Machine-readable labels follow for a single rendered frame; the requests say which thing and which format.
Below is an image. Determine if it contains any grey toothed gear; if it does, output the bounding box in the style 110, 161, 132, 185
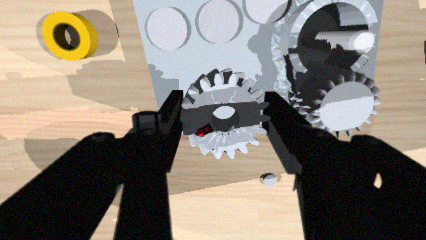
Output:
180, 68, 271, 159

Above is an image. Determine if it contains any yellow ring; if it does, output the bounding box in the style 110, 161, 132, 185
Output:
42, 12, 98, 61

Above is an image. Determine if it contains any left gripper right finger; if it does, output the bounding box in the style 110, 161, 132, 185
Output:
262, 91, 426, 240

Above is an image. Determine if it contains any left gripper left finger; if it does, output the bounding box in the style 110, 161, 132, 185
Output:
0, 90, 184, 240

